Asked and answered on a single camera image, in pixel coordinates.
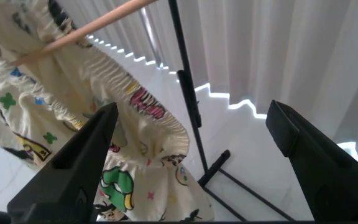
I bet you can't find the cream printed garment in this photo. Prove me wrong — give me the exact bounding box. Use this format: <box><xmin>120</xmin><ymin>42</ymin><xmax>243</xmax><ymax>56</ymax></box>
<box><xmin>0</xmin><ymin>0</ymin><xmax>216</xmax><ymax>222</ymax></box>

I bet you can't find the pink clothes hanger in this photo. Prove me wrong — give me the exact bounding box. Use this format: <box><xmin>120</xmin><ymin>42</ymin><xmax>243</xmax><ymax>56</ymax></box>
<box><xmin>9</xmin><ymin>0</ymin><xmax>158</xmax><ymax>68</ymax></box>

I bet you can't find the black clothes rack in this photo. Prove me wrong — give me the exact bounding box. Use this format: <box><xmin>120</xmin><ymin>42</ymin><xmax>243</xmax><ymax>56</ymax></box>
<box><xmin>168</xmin><ymin>0</ymin><xmax>295</xmax><ymax>222</ymax></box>

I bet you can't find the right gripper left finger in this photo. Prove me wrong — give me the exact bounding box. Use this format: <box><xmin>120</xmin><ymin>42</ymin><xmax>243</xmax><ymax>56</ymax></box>
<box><xmin>7</xmin><ymin>101</ymin><xmax>119</xmax><ymax>223</ymax></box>

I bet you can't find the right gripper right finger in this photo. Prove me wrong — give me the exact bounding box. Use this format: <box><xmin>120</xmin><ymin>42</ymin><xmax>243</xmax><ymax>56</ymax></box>
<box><xmin>265</xmin><ymin>99</ymin><xmax>358</xmax><ymax>223</ymax></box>

